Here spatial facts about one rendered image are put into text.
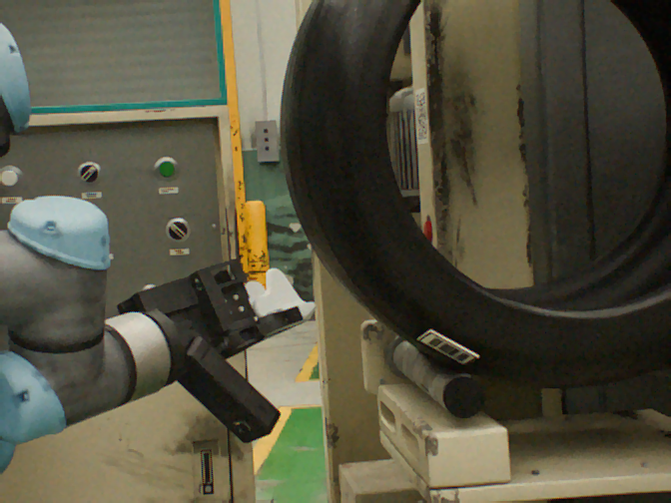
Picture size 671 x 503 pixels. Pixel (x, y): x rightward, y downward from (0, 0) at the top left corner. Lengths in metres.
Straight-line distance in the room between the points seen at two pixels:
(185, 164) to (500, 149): 0.58
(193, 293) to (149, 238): 0.94
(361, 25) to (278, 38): 9.29
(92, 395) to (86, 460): 1.03
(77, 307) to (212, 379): 0.18
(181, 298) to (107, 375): 0.13
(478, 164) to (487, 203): 0.05
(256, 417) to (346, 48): 0.41
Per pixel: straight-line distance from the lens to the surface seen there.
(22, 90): 1.41
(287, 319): 1.26
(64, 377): 1.11
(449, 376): 1.46
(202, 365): 1.20
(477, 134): 1.81
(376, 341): 1.77
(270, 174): 10.66
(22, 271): 1.06
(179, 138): 2.17
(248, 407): 1.22
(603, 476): 1.50
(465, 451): 1.45
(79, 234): 1.06
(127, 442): 2.15
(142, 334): 1.16
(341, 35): 1.42
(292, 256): 10.66
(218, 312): 1.22
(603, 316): 1.46
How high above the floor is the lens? 1.15
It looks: 3 degrees down
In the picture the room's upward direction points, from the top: 4 degrees counter-clockwise
